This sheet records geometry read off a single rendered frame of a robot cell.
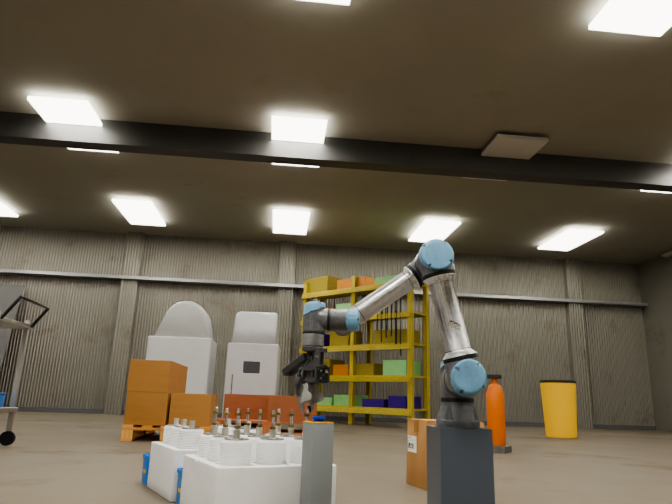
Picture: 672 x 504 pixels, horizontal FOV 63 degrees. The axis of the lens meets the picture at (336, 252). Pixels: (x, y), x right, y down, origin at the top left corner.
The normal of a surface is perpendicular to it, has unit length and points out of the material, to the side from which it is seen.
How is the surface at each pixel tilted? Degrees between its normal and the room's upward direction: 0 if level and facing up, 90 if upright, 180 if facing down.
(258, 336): 71
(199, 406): 90
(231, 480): 90
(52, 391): 90
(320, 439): 90
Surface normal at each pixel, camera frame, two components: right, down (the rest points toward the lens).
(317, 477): 0.48, -0.21
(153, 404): 0.08, -0.26
